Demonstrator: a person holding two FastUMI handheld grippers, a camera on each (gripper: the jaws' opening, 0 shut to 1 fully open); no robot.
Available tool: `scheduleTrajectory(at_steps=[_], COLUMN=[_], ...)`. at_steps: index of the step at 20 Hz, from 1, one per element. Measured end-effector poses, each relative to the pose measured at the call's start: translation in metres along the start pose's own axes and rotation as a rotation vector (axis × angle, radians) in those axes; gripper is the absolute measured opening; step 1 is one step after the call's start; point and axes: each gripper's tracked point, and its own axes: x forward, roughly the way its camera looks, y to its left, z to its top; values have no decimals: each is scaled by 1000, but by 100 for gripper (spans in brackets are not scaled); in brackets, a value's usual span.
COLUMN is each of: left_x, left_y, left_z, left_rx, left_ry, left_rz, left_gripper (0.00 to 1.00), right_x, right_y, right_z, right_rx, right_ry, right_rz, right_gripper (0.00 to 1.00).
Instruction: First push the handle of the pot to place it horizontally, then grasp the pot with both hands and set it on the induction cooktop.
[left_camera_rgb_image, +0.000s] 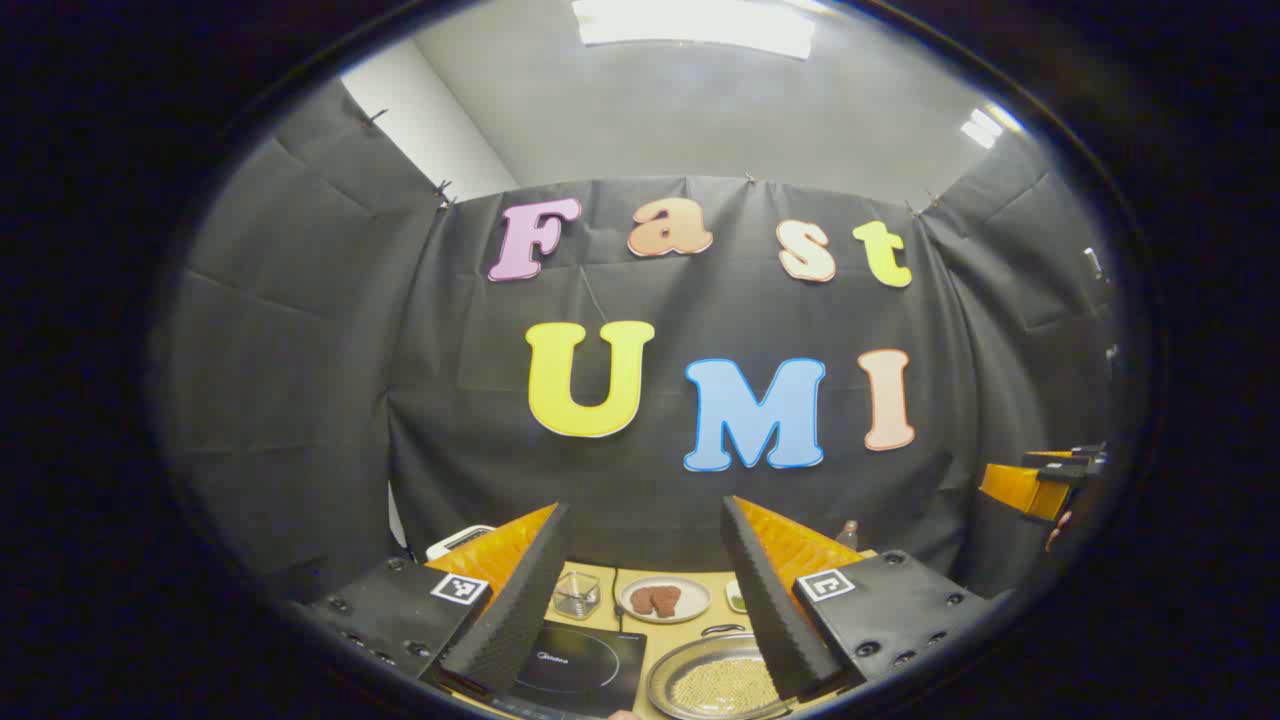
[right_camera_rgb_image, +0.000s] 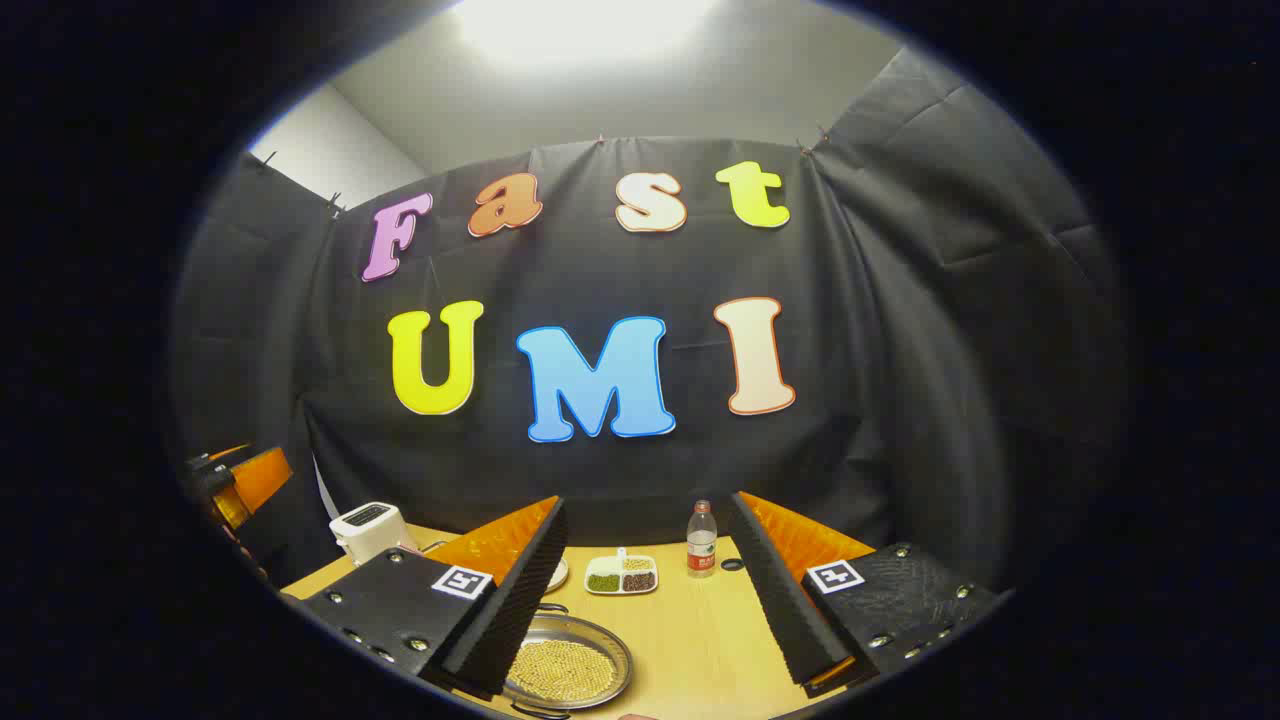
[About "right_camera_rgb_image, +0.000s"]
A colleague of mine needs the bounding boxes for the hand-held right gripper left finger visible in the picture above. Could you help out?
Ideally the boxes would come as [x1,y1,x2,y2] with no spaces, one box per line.
[283,495,569,701]

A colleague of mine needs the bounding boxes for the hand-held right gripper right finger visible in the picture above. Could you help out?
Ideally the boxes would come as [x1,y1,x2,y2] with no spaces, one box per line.
[728,490,1011,699]

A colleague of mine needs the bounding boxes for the stainless steel pot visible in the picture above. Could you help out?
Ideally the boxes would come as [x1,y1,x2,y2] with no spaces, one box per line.
[503,603,634,720]

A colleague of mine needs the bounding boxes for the pile of soybeans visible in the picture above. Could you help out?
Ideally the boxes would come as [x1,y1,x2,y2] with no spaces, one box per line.
[512,640,617,703]

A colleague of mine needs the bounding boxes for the white divided dish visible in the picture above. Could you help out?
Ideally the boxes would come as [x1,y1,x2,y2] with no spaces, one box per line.
[584,548,660,597]

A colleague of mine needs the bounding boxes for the clear plastic water bottle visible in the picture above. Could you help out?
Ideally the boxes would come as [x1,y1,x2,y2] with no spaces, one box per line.
[686,500,719,579]

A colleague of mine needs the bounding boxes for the white toaster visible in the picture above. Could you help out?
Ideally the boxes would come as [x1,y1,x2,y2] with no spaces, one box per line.
[329,502,422,567]

